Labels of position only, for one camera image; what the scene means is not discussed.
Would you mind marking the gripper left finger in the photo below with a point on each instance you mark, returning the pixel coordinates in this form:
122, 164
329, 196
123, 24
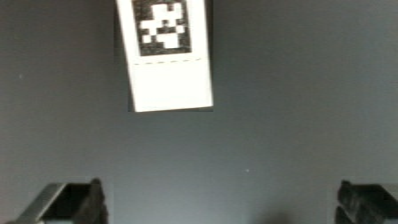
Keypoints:
68, 204

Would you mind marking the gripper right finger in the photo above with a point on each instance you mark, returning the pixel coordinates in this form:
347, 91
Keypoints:
369, 204

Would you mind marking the white table leg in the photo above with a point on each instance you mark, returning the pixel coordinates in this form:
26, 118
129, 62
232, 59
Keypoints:
166, 43

